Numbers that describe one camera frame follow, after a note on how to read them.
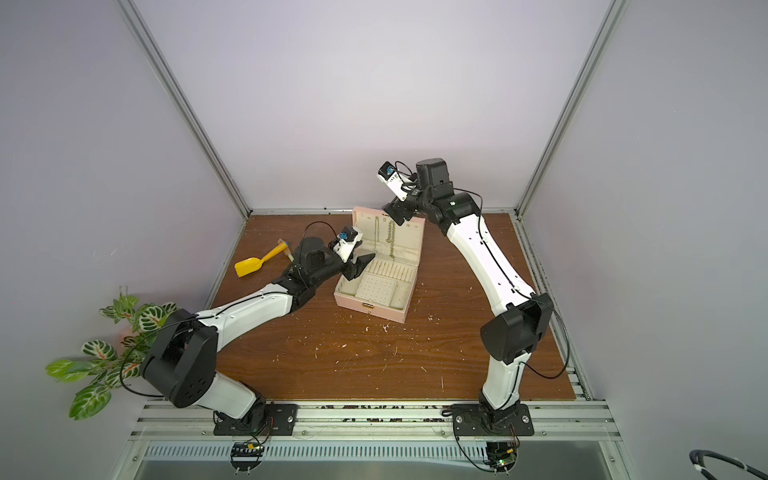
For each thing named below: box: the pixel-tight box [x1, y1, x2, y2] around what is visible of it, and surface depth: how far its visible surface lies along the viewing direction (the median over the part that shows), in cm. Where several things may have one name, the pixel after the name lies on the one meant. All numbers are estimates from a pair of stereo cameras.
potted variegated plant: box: [46, 287, 181, 419], surface depth 59 cm
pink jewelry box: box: [334, 206, 426, 324], surface depth 93 cm
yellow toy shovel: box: [234, 242, 289, 277], surface depth 106 cm
